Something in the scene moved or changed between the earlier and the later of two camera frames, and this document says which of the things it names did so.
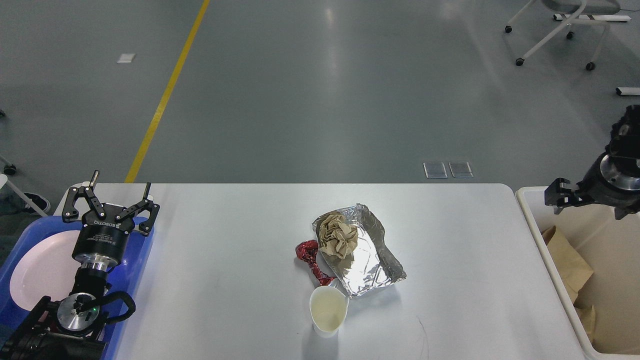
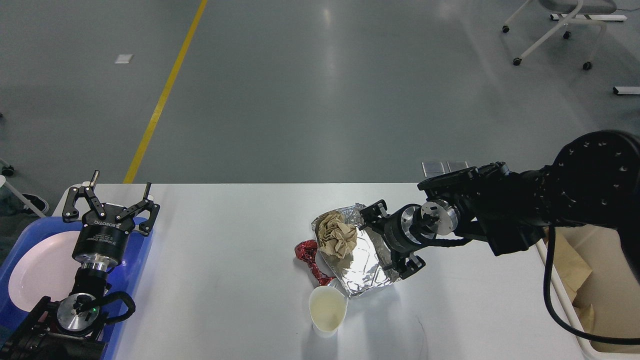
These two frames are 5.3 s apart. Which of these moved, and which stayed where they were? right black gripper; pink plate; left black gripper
Moved: right black gripper
Stayed: left black gripper; pink plate
